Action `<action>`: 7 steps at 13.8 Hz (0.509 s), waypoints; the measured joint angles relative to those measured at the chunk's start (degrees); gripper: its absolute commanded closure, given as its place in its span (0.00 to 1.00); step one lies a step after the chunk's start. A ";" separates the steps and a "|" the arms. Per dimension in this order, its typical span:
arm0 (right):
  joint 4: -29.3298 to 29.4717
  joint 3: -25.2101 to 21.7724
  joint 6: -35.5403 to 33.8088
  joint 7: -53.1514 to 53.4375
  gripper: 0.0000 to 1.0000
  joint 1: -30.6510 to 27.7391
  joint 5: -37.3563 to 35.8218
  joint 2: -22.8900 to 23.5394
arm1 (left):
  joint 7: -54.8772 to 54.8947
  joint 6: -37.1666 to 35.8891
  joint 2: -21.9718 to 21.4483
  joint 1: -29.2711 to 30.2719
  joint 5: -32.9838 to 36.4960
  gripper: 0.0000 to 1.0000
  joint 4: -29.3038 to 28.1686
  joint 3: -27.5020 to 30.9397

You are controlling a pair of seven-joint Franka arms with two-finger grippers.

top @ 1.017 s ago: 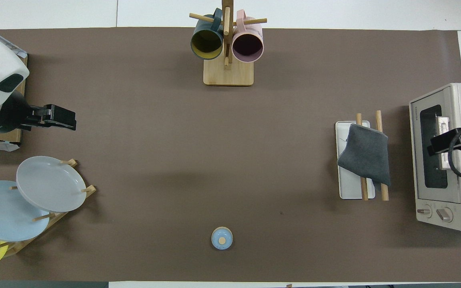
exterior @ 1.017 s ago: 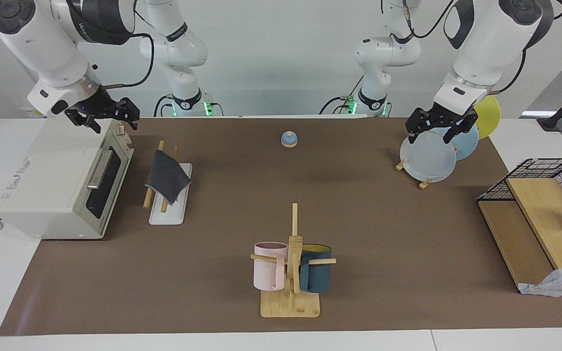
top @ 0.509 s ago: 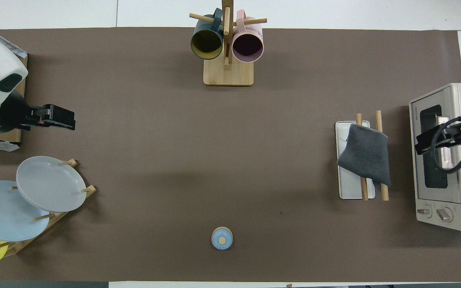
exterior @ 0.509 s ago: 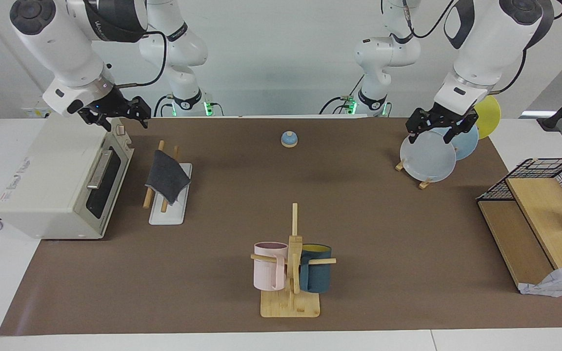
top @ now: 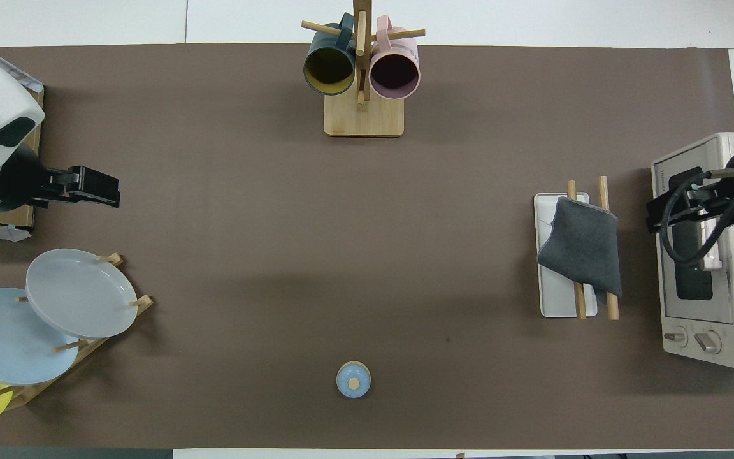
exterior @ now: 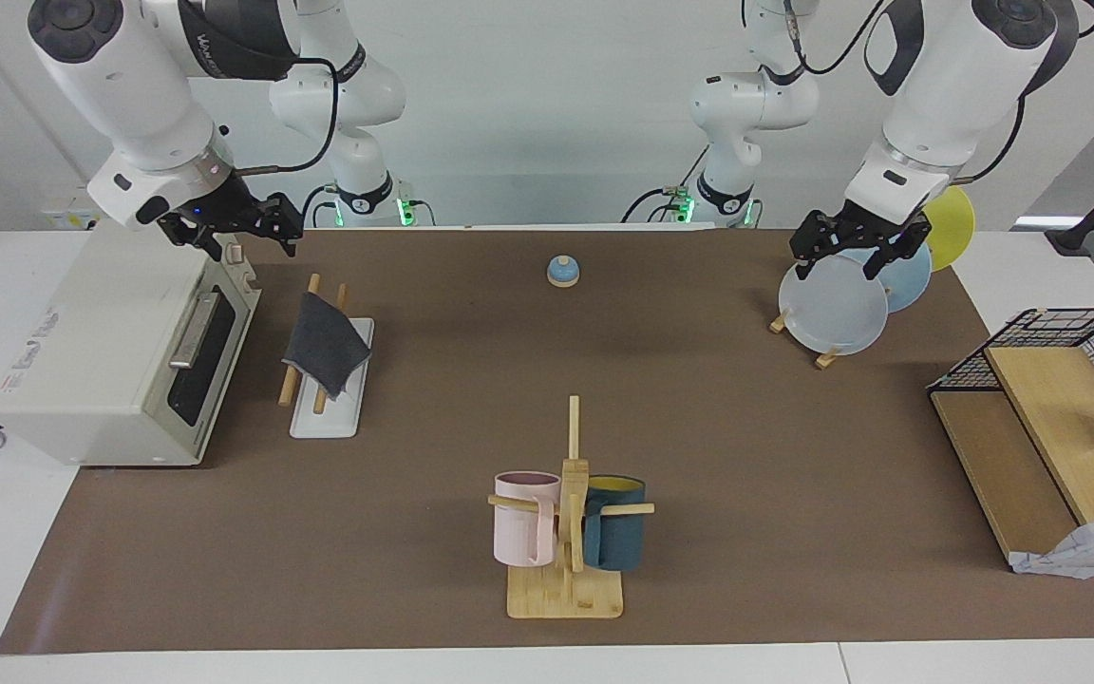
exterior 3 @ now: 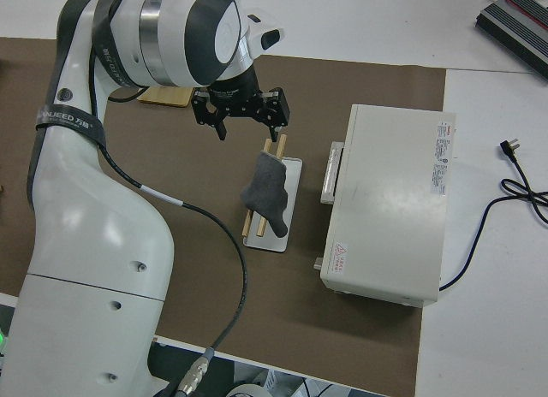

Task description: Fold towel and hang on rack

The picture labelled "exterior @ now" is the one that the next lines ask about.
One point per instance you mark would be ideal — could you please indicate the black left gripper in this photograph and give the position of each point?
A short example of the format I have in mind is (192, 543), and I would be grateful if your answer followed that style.
(865, 228)

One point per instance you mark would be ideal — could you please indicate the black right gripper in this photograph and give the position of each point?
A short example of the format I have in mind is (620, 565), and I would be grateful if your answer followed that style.
(210, 209)

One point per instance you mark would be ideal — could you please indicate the purple and grey towel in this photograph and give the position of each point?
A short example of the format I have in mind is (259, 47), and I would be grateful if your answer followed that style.
(329, 347)

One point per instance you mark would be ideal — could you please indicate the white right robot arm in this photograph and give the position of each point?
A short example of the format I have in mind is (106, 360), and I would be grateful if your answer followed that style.
(139, 95)

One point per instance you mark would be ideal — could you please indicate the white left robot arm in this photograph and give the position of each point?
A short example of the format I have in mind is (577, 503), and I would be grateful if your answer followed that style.
(946, 104)

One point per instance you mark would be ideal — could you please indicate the wooden plate rack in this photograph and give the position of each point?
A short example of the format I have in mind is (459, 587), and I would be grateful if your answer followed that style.
(827, 359)

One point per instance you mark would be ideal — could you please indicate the white towel rack wooden bars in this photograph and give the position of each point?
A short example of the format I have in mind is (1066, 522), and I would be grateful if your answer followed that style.
(329, 418)

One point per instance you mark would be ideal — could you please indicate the grey plate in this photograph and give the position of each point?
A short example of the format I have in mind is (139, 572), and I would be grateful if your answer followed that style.
(837, 309)

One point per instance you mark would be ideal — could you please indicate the light blue plate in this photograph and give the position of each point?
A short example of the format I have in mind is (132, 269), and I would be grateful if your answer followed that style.
(908, 280)

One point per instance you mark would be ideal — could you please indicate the yellow plate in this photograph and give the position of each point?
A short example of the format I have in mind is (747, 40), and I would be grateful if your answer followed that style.
(953, 228)

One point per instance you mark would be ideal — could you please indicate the beige toaster oven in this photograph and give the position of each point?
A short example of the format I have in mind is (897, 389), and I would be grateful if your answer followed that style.
(101, 342)

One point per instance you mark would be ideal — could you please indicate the brown table mat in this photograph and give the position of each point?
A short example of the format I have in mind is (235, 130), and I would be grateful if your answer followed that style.
(471, 380)

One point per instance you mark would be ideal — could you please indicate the wooden shelf box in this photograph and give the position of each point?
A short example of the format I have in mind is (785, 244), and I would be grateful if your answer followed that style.
(1041, 446)

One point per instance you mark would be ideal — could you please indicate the blue bell wooden knob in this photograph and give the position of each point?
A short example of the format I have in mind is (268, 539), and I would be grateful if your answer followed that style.
(563, 274)

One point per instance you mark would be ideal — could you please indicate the dark teal mug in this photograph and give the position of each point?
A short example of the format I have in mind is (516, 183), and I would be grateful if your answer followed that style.
(615, 541)

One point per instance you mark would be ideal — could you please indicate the white patterned cloth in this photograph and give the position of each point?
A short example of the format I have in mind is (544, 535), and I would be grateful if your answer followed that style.
(1093, 551)

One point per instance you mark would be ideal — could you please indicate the pink mug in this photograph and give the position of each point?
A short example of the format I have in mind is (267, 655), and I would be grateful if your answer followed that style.
(518, 537)

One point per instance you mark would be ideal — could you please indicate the wooden mug tree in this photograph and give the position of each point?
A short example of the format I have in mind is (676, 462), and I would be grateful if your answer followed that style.
(566, 594)

